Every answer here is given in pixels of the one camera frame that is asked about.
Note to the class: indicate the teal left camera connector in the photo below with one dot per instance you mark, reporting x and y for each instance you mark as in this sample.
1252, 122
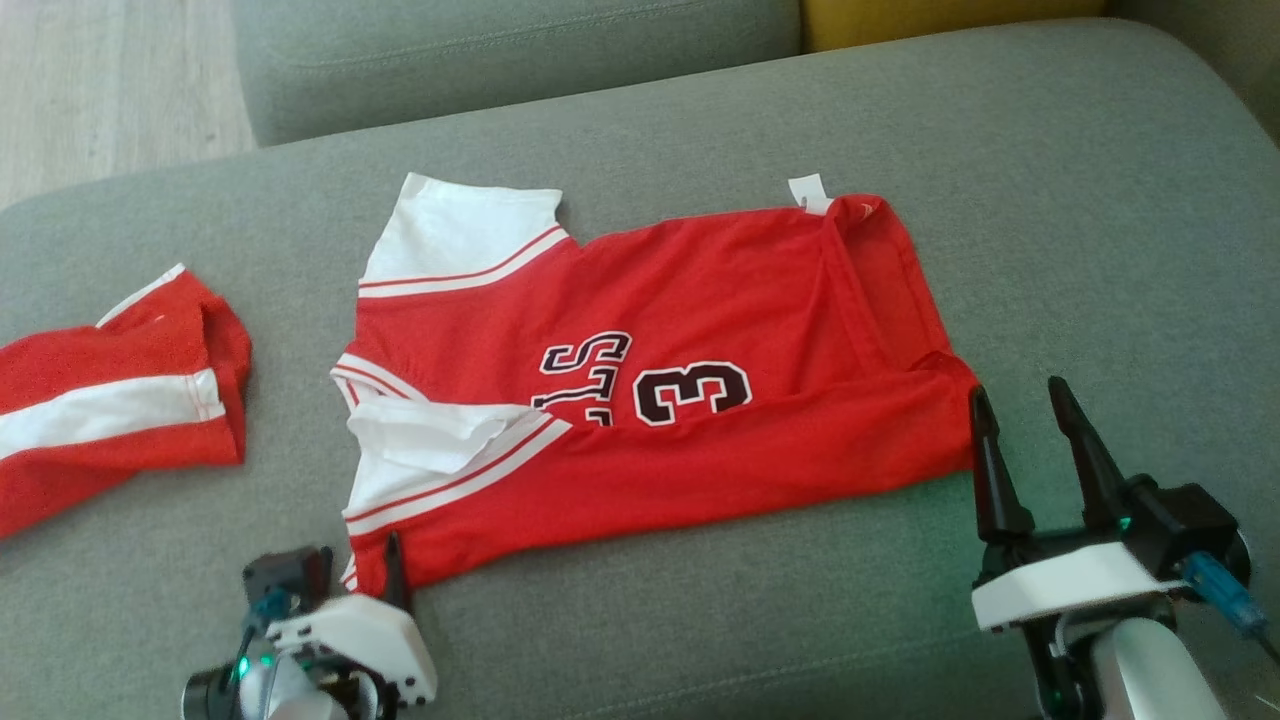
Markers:
268, 605

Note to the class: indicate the red white numbered jersey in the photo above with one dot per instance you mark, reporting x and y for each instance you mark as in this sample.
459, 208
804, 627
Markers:
700, 300

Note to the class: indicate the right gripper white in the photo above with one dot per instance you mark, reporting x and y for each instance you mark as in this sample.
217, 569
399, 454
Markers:
1060, 585

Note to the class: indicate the teal camera connector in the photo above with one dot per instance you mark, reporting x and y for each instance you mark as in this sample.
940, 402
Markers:
268, 605
1225, 595

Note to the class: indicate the grey sofa back cushion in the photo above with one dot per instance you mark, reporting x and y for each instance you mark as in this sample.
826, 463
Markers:
500, 60

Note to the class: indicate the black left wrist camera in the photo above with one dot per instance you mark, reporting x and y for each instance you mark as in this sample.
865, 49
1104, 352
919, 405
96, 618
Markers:
290, 572

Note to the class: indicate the yellow sofa cushion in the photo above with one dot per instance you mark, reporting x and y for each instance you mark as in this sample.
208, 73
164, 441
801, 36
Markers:
930, 20

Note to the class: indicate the grey sofa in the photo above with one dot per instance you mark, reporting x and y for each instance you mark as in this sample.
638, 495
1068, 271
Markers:
700, 620

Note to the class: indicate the teal right camera connector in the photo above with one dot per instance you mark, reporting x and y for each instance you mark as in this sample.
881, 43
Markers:
1225, 595

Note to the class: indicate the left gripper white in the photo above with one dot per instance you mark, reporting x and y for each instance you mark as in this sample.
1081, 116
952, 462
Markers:
370, 640

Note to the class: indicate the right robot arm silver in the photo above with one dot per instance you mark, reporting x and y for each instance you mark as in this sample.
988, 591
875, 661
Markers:
1150, 670

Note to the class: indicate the red shorts with white stripe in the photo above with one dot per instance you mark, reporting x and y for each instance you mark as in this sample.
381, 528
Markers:
120, 330

